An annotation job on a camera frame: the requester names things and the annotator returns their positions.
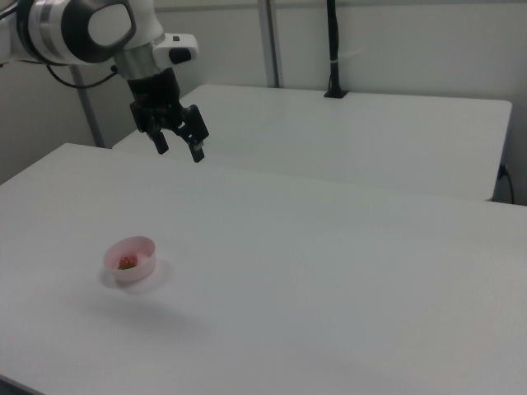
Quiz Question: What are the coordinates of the black pole with clamp base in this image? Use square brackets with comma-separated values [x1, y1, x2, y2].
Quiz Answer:
[323, 0, 349, 100]

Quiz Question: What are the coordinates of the grey partition frame post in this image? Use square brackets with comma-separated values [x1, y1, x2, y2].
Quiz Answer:
[256, 0, 286, 89]
[68, 64, 105, 148]

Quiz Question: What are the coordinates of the pink plastic bowl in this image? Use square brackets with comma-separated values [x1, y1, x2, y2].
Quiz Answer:
[102, 235, 158, 284]

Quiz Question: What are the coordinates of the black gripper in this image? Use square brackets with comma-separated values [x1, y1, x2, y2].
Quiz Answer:
[125, 67, 211, 165]

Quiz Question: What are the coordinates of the white side table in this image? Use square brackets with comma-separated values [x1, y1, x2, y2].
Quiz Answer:
[111, 83, 513, 202]

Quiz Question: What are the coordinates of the black cable beside side table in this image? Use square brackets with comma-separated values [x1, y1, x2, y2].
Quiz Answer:
[498, 163, 516, 205]

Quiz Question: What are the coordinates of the black cable on arm wrist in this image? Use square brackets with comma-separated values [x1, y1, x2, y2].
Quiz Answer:
[44, 62, 123, 90]

